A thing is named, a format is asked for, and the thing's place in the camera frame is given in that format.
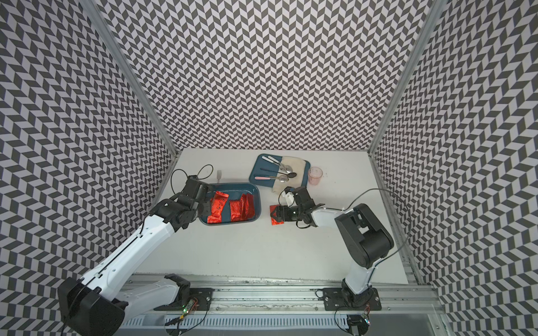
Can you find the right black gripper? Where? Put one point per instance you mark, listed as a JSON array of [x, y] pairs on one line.
[[284, 213]]

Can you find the red foil tea bag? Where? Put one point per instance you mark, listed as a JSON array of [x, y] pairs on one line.
[[277, 214], [242, 209], [218, 202]]

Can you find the teal plastic storage box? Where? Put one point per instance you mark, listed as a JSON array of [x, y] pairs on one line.
[[235, 191]]

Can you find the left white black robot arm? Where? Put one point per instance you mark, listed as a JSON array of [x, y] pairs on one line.
[[93, 303]]

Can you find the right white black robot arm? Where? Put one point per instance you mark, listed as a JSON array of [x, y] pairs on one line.
[[366, 239]]

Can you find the black metal spoon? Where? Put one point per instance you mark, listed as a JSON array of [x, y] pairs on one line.
[[288, 175]]

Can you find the pink translucent cup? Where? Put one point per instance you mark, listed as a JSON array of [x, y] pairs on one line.
[[315, 175]]

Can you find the teal flat tray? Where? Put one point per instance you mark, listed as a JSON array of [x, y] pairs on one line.
[[299, 166]]

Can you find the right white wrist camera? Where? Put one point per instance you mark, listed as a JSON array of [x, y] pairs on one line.
[[287, 198]]

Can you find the pink handle spoon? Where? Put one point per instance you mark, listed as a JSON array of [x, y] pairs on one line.
[[282, 179]]

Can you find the white handle spoon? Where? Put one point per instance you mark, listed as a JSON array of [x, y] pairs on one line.
[[282, 167]]

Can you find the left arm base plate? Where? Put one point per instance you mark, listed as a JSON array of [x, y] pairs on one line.
[[200, 298]]

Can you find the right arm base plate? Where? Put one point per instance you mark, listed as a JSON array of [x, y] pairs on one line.
[[344, 300]]

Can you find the aluminium front rail frame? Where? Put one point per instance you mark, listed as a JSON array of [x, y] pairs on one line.
[[246, 304]]

